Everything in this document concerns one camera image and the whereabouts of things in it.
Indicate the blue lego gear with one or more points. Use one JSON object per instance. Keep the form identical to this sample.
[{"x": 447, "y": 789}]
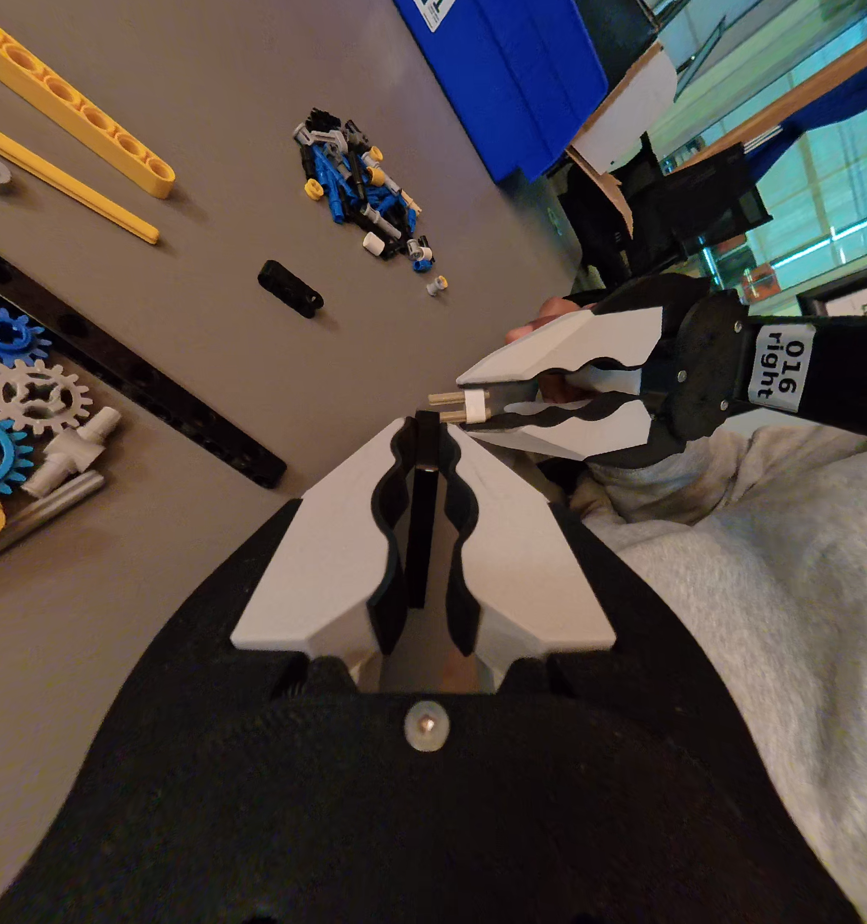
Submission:
[
  {"x": 0, "y": 463},
  {"x": 31, "y": 343}
]

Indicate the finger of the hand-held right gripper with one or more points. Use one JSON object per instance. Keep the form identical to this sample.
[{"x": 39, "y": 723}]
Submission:
[
  {"x": 570, "y": 343},
  {"x": 585, "y": 433}
]

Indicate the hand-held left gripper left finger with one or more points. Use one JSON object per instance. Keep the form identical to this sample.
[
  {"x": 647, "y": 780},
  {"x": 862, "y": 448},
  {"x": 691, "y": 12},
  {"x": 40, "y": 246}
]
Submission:
[{"x": 296, "y": 570}]

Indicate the small black lego beam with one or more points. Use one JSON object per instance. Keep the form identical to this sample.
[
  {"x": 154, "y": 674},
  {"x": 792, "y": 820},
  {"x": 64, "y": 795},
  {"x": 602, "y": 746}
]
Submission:
[{"x": 289, "y": 287}]

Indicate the thin black lego beam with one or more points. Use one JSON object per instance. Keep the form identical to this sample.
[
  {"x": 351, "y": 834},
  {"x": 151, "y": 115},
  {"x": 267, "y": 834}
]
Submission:
[{"x": 423, "y": 520}]

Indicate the person's right forearm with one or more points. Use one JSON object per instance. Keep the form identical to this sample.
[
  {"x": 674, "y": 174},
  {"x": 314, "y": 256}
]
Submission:
[{"x": 693, "y": 483}]

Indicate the black office chair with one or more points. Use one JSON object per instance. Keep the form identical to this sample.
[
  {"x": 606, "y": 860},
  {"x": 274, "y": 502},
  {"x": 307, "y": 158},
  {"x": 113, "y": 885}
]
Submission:
[{"x": 693, "y": 195}]

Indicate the wooden board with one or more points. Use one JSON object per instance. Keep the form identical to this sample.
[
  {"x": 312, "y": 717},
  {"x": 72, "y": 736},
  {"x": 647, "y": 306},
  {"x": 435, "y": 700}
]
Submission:
[{"x": 801, "y": 97}]

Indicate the person's right hand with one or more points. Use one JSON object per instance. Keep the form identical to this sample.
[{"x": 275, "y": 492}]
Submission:
[{"x": 542, "y": 321}]

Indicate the white lego connector with pins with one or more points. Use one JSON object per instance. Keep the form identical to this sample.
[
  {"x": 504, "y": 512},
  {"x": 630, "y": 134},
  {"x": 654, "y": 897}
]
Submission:
[{"x": 475, "y": 406}]

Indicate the long black lego beam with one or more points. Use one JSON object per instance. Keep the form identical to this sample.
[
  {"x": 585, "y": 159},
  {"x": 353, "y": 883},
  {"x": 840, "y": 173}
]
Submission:
[{"x": 152, "y": 390}]

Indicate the blue plastic bin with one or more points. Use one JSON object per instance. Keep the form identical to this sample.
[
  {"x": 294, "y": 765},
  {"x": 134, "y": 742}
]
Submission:
[{"x": 506, "y": 79}]

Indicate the light grey lego gear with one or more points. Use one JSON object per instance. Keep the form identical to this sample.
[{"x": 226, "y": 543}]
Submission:
[{"x": 72, "y": 398}]

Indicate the long yellow lego beam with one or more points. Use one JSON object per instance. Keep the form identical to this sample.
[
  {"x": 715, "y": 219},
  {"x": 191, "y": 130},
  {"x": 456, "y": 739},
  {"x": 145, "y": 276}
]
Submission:
[{"x": 80, "y": 108}]

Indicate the pile of small lego pins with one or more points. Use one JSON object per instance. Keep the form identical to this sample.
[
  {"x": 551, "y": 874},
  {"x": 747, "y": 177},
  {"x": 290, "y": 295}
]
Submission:
[{"x": 347, "y": 173}]

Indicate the yellow lego axle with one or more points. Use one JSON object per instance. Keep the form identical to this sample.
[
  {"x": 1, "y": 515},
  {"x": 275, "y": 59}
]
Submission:
[{"x": 65, "y": 184}]

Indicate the grey lego axle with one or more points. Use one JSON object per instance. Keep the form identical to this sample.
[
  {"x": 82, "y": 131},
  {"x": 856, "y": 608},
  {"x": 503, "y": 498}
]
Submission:
[{"x": 44, "y": 509}]

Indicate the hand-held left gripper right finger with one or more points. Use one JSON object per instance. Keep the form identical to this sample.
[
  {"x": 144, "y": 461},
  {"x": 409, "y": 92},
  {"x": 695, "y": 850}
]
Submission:
[{"x": 534, "y": 577}]

